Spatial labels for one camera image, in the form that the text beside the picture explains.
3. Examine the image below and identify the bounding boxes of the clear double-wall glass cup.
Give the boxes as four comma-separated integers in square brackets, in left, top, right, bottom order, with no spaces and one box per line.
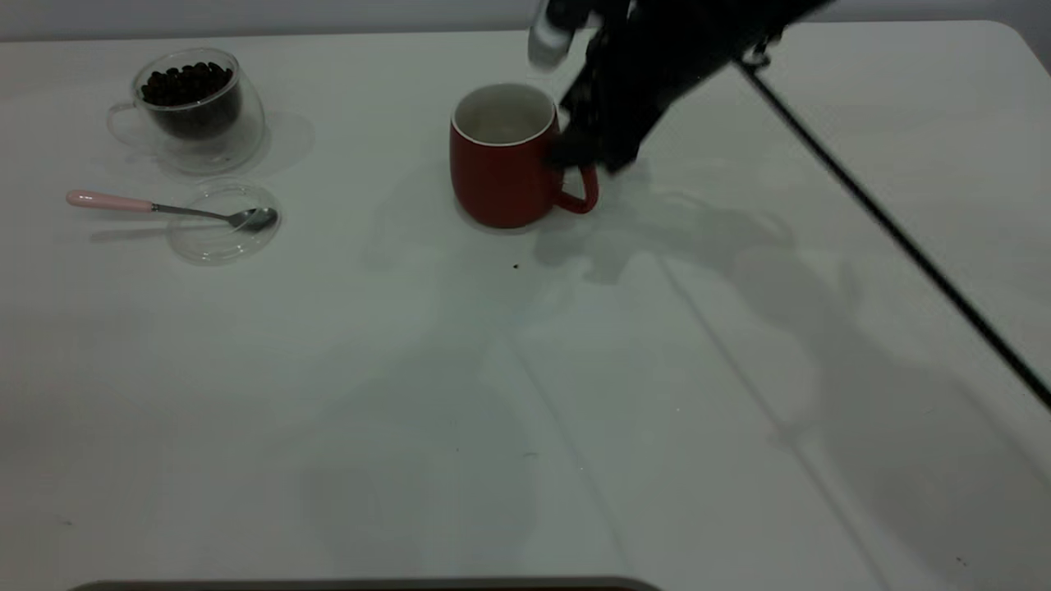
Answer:
[107,47,268,175]

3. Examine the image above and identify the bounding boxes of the pink handled metal spoon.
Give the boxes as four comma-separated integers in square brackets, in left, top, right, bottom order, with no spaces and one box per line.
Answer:
[66,190,279,233]

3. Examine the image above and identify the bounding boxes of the red ceramic mug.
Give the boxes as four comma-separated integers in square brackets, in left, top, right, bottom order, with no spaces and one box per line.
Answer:
[449,82,599,230]

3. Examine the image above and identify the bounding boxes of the dark coffee beans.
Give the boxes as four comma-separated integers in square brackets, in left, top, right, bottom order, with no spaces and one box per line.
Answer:
[141,62,244,140]

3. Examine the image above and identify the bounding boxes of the clear glass saucer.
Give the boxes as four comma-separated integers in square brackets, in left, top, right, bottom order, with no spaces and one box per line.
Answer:
[168,181,282,265]

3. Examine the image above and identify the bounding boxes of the thin black cable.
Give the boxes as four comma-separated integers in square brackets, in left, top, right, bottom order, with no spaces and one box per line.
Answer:
[733,49,1051,411]

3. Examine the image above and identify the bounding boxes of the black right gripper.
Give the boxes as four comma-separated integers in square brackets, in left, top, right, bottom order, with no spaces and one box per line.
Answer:
[544,0,769,176]

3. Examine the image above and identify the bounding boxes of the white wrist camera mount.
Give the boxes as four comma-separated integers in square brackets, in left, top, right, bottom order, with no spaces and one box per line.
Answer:
[528,0,570,71]

